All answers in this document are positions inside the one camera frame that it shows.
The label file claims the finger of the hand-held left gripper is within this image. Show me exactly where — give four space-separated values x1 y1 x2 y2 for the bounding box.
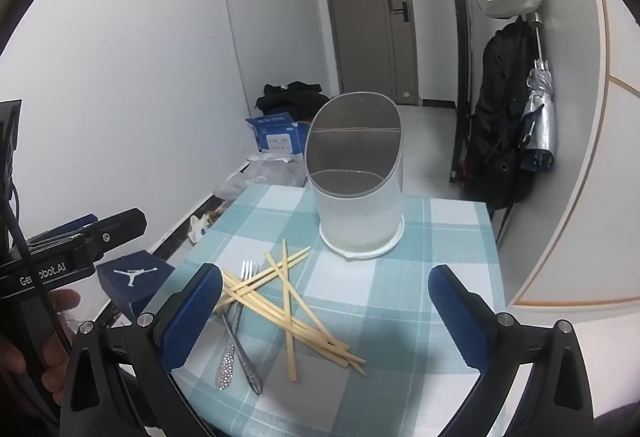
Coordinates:
27 214 99 249
67 209 148 265

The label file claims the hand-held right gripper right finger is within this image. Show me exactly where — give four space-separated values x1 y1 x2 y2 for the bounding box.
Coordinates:
428 264 608 437

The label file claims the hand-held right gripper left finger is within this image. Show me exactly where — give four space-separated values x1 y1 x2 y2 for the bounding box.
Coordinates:
59 262 223 437

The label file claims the silver fork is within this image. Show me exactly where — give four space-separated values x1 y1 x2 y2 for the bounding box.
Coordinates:
215 259 262 390

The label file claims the silver spoon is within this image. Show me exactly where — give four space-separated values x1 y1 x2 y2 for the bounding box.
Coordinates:
214 302 264 396

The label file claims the bunch of wooden chopsticks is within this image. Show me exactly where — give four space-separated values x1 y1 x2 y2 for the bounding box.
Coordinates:
212 238 369 383

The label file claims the white utensil holder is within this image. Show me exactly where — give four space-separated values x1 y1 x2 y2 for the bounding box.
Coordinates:
305 92 405 260

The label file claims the person's left hand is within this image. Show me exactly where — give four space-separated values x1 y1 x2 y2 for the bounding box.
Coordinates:
0 289 81 413

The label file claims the navy shoe box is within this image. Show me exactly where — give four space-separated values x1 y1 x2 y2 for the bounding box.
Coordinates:
96 253 176 325

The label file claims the teal checked tablecloth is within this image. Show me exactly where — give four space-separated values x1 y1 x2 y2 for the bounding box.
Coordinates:
142 184 507 437

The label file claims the grey plastic bag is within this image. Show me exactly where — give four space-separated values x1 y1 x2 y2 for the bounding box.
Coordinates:
214 152 307 200

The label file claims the blue cardboard box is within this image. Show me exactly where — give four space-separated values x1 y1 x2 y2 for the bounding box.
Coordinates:
245 111 311 155

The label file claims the black jacket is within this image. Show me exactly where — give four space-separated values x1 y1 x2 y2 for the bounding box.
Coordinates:
467 20 538 210

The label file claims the silver folded umbrella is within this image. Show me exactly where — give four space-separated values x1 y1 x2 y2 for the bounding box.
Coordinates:
520 14 557 173

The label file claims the black clothes pile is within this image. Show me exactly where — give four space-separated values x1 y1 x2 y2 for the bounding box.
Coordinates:
255 81 331 118

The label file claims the black framed glass door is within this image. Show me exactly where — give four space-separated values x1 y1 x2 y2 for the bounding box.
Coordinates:
439 0 474 185

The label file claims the grey door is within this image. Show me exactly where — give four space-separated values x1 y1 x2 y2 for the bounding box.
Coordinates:
317 0 421 107

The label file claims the black cable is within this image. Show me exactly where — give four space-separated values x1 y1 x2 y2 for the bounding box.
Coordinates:
2 187 72 360

